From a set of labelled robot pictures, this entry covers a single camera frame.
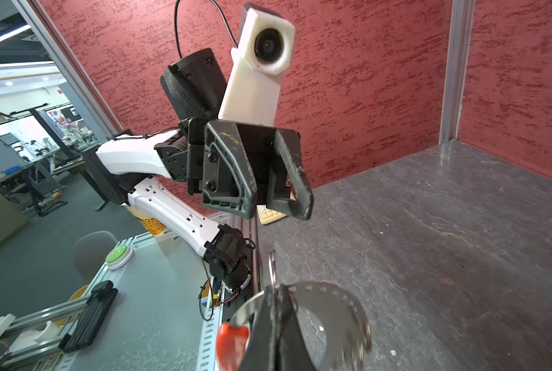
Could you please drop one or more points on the green push button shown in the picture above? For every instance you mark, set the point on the green push button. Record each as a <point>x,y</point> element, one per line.
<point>118,257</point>

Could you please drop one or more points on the left aluminium corner post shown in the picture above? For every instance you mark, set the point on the left aluminium corner post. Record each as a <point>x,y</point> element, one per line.
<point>462,18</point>

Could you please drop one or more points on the black folded stand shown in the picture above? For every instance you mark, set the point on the black folded stand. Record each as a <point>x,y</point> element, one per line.
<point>91,319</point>

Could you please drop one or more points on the left circuit board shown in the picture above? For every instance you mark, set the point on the left circuit board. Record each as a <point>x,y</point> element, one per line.
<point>212,296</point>

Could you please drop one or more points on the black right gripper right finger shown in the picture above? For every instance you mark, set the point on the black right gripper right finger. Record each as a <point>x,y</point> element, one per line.
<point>291,350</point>

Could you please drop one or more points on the grey office chair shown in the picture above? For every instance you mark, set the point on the grey office chair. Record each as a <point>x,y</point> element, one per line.
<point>90,252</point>

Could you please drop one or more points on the patterned paper cup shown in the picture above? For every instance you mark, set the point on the patterned paper cup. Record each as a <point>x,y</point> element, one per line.
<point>151,224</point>

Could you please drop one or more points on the perforated metal keyring red handle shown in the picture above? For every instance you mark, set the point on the perforated metal keyring red handle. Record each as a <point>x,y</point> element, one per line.
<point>334,325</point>

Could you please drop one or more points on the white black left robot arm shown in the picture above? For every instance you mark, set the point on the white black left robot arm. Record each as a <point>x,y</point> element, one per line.
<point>135,170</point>

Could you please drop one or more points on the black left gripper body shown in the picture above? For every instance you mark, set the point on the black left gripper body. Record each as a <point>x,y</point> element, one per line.
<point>258,142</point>

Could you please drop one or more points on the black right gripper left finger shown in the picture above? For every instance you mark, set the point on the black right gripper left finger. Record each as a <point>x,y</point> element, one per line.
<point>261,350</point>

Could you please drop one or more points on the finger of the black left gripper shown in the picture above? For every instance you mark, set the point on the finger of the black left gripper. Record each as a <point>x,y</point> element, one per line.
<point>229,184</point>
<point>288,188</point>

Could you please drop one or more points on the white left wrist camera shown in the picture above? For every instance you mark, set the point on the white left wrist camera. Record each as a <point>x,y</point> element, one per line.
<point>260,61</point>

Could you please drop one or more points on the left front aluminium post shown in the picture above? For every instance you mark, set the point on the left front aluminium post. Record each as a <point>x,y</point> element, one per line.
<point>68,64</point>

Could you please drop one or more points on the background office desk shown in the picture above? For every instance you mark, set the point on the background office desk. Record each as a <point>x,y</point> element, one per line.
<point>38,180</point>

